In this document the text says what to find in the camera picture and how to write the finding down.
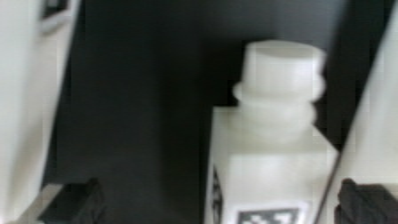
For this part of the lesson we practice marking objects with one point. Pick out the white square tabletop tray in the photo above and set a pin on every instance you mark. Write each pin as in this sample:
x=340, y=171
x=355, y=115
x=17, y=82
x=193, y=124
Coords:
x=37, y=33

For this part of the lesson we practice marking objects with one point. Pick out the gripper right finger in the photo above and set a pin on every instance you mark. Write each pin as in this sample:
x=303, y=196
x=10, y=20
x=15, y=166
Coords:
x=367, y=204

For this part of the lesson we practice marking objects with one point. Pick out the white L-shaped obstacle fence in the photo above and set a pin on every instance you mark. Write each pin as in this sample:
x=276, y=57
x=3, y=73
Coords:
x=371, y=155

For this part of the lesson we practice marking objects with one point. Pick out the white leg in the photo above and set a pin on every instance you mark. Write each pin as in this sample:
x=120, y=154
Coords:
x=271, y=154

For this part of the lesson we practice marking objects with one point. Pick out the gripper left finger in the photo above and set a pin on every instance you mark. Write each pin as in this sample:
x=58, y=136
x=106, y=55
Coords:
x=77, y=207

